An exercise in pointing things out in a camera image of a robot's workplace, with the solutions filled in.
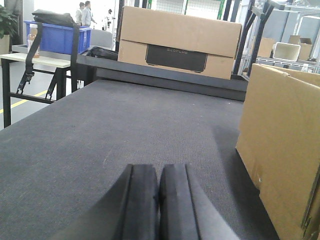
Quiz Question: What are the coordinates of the brown cardboard carton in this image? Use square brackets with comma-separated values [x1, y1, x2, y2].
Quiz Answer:
[236, 63, 320, 240]

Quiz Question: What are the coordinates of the white plastic bin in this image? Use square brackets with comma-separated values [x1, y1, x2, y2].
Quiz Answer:
[272, 42, 301, 62]

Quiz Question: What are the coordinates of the small distant cardboard box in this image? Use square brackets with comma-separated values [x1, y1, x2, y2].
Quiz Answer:
[288, 35, 313, 61]

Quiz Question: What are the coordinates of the dark grey conveyor belt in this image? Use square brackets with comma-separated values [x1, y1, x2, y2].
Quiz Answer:
[0, 80, 278, 240]

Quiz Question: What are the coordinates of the person in white shirt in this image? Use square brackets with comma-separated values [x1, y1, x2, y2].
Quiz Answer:
[75, 2, 85, 26]

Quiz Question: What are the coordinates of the potted green plant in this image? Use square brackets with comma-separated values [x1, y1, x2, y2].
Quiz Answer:
[0, 5, 18, 55]

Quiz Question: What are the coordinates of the white top black table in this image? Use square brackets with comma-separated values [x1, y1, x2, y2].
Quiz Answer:
[0, 51, 77, 128]

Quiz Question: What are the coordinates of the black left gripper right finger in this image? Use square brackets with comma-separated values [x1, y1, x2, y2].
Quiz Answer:
[159, 164, 239, 240]

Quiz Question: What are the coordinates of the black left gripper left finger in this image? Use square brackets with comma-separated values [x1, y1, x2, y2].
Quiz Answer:
[52, 164, 159, 240]

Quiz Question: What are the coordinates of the printed cardboard box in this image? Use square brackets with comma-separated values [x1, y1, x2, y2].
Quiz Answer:
[118, 6, 242, 79]

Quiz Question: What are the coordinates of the black bag with straps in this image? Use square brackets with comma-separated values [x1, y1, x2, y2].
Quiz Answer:
[16, 10, 83, 95]

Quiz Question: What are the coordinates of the blue crate on table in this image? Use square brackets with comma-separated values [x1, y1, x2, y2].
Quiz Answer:
[39, 23, 92, 55]

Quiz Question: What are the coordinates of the person in grey shirt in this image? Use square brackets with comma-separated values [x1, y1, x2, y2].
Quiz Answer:
[82, 0, 97, 27]

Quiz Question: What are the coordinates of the metal wire shelf rack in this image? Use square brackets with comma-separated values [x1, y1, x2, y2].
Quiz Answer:
[233, 0, 320, 77]

